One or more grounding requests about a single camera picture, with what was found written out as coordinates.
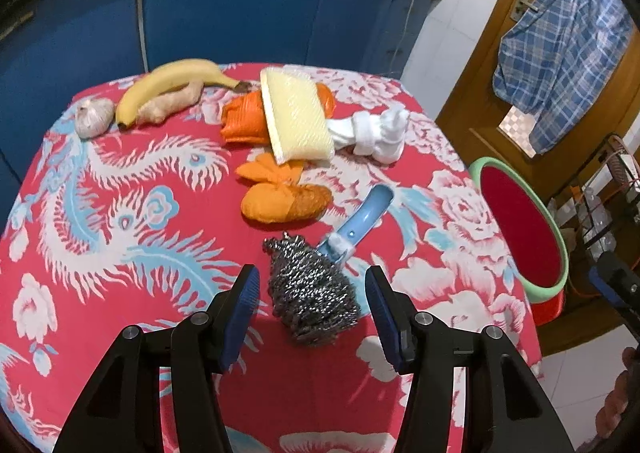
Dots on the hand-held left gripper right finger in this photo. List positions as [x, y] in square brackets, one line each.
[387, 318]

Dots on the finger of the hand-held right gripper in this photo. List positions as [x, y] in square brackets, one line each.
[607, 288]

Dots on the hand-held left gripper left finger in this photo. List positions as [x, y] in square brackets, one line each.
[240, 313]

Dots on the red bucket with green rim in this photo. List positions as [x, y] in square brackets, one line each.
[520, 228]

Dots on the orange cloth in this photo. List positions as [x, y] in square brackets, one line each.
[245, 120]

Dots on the pale yellow sponge block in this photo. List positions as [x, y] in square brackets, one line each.
[297, 118]

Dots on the person's right hand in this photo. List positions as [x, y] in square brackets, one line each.
[615, 403]

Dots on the red plastic tub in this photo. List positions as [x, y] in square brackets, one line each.
[547, 308]

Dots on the clear plastic bags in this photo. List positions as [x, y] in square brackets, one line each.
[590, 213]

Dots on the red floral tablecloth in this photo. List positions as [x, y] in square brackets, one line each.
[150, 213]

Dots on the ginger root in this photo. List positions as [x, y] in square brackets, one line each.
[165, 105]

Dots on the wooden door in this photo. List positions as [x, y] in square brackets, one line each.
[480, 98]

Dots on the yellow banana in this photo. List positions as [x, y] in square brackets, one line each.
[165, 83]

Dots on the garlic bulb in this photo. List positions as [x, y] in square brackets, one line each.
[94, 117]

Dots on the blue plaid shirt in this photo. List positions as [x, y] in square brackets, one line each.
[560, 33]

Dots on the blue kitchen base cabinet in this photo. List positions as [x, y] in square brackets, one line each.
[225, 13]

